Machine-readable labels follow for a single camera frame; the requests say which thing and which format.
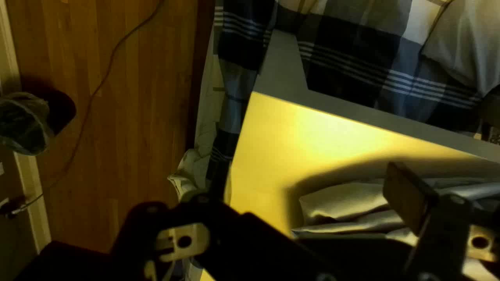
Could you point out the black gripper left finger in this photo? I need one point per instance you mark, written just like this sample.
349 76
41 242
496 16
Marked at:
229 245

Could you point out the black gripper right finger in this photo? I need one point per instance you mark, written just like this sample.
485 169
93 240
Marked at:
449 228

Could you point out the grey cloth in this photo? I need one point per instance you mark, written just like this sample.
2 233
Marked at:
362 208

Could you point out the light wooden side table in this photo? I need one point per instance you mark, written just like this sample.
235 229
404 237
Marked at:
293 140

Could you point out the plaid checkered bed comforter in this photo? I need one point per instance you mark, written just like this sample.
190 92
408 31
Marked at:
433 61

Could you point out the dark round floor object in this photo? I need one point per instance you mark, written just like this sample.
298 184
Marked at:
29 122

